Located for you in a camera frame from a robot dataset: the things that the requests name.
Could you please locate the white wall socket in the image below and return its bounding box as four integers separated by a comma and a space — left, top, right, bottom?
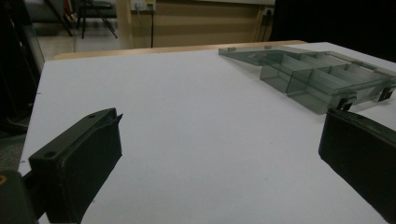
130, 0, 157, 11

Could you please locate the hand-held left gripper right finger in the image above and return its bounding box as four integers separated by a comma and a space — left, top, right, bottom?
318, 108, 396, 224

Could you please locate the wooden wall panel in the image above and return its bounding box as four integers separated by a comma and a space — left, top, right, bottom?
116, 0, 276, 50

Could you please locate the clear grey plastic compartment box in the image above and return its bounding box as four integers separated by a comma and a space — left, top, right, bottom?
218, 45, 396, 115

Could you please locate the black cable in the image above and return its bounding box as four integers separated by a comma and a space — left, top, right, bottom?
150, 5, 155, 49

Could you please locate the black curtain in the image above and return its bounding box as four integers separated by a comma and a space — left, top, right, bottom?
269, 0, 396, 63

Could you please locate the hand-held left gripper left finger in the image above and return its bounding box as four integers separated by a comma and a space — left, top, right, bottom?
28, 107, 123, 224

